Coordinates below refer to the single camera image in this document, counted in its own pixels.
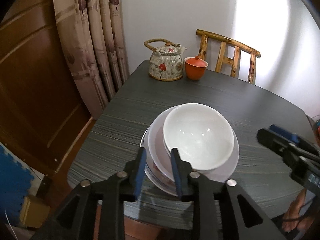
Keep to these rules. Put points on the small blue-rimmed floral plate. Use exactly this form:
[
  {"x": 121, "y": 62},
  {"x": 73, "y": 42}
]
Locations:
[{"x": 155, "y": 142}]

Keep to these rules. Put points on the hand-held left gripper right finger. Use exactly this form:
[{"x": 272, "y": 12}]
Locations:
[{"x": 176, "y": 175}]

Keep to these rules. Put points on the blue foam mat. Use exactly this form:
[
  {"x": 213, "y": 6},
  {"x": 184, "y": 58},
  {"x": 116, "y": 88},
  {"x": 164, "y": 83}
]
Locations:
[{"x": 12, "y": 180}]

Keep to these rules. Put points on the floral ceramic teapot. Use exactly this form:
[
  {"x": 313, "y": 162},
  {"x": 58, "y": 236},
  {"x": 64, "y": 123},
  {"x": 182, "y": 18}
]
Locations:
[{"x": 165, "y": 67}]

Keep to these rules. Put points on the person's foot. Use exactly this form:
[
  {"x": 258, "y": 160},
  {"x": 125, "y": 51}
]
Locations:
[{"x": 295, "y": 212}]

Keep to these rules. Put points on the large white peony plate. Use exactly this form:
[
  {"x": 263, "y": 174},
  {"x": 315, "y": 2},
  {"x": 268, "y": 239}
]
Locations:
[{"x": 163, "y": 192}]

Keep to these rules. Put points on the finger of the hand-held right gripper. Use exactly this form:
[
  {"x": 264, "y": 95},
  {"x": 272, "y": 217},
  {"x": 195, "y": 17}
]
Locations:
[
  {"x": 275, "y": 142},
  {"x": 285, "y": 132}
]

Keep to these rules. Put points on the beige patterned curtain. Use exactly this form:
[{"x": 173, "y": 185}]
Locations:
[{"x": 95, "y": 42}]

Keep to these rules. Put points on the wooden chair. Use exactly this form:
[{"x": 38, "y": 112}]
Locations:
[{"x": 225, "y": 40}]

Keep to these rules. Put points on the yellow box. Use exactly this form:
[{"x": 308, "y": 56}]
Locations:
[{"x": 35, "y": 210}]

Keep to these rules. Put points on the large pale blue bowl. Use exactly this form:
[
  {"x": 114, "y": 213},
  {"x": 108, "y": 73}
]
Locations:
[{"x": 200, "y": 135}]

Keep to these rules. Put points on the brown wooden door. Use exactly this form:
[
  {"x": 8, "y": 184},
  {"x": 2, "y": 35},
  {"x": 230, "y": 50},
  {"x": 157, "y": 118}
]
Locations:
[{"x": 32, "y": 80}]

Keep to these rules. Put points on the orange lidded cup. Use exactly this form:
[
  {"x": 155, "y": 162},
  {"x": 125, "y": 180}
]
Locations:
[{"x": 195, "y": 70}]

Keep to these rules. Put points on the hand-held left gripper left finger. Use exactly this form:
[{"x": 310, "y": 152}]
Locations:
[{"x": 140, "y": 175}]

